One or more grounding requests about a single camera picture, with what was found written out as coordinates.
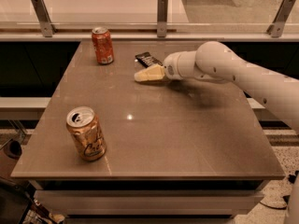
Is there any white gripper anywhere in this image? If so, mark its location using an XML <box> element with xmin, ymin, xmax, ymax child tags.
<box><xmin>134</xmin><ymin>51</ymin><xmax>185</xmax><ymax>82</ymax></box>

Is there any black rxbar chocolate bar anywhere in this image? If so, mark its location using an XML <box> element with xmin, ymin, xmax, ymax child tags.
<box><xmin>135</xmin><ymin>52</ymin><xmax>163</xmax><ymax>68</ymax></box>

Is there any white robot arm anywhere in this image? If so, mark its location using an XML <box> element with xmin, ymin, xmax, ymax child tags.
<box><xmin>135</xmin><ymin>41</ymin><xmax>299</xmax><ymax>133</ymax></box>

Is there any red soda can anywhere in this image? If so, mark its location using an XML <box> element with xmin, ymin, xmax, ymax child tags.
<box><xmin>92</xmin><ymin>27</ymin><xmax>114</xmax><ymax>64</ymax></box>

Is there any orange gold soda can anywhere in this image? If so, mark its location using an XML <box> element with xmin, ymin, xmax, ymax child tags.
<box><xmin>66</xmin><ymin>106</ymin><xmax>107</xmax><ymax>161</ymax></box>

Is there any dark round bin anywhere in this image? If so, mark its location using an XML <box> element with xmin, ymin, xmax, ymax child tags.
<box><xmin>4</xmin><ymin>140</ymin><xmax>22</xmax><ymax>160</ymax></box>

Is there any middle metal railing bracket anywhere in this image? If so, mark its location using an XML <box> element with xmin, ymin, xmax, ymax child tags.
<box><xmin>157</xmin><ymin>0</ymin><xmax>168</xmax><ymax>37</ymax></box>

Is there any metal railing bracket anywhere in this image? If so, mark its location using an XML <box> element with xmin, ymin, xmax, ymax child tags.
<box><xmin>31</xmin><ymin>0</ymin><xmax>56</xmax><ymax>37</ymax></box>
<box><xmin>157</xmin><ymin>0</ymin><xmax>168</xmax><ymax>37</ymax></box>
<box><xmin>266</xmin><ymin>0</ymin><xmax>296</xmax><ymax>38</ymax></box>

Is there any left metal railing bracket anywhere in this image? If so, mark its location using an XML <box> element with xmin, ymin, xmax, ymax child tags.
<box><xmin>31</xmin><ymin>0</ymin><xmax>56</xmax><ymax>37</ymax></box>

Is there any right metal railing bracket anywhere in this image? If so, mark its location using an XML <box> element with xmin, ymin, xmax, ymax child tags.
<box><xmin>266</xmin><ymin>0</ymin><xmax>296</xmax><ymax>38</ymax></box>

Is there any black cable and plug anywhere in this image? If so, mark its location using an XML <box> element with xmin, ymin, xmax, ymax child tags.
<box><xmin>258</xmin><ymin>170</ymin><xmax>299</xmax><ymax>211</ymax></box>

